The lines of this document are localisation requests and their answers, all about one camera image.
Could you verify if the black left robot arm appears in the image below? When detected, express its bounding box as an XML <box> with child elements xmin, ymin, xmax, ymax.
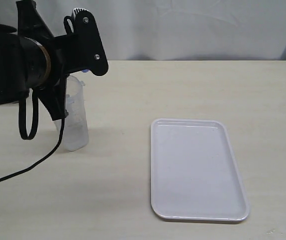
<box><xmin>0</xmin><ymin>0</ymin><xmax>91</xmax><ymax>121</ymax></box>

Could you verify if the white backdrop curtain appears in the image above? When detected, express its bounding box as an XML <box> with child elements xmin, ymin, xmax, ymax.
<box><xmin>0</xmin><ymin>0</ymin><xmax>286</xmax><ymax>62</ymax></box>

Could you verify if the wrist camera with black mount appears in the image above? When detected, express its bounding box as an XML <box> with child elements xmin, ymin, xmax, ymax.
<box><xmin>62</xmin><ymin>8</ymin><xmax>109</xmax><ymax>76</ymax></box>

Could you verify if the tall clear plastic container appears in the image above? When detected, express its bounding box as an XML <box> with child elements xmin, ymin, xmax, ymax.
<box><xmin>62</xmin><ymin>75</ymin><xmax>89</xmax><ymax>151</ymax></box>

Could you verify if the white rectangular tray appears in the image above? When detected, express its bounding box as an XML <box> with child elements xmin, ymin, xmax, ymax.
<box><xmin>150</xmin><ymin>118</ymin><xmax>250</xmax><ymax>223</ymax></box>

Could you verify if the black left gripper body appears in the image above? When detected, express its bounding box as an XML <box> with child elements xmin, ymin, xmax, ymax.
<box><xmin>16</xmin><ymin>0</ymin><xmax>67</xmax><ymax>120</ymax></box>

